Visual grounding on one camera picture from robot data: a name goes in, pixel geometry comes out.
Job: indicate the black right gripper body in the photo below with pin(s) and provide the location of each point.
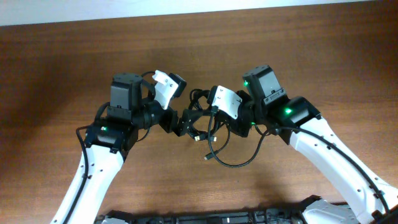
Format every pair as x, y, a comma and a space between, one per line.
222, 121

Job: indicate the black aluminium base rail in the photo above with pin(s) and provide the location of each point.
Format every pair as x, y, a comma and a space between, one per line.
313, 209

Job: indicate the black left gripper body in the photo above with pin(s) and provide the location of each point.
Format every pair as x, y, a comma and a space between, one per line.
167, 119

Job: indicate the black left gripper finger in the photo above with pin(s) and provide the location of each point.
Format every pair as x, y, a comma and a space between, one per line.
192, 115
183, 127

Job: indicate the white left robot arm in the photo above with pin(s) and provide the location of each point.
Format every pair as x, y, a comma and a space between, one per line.
134, 104

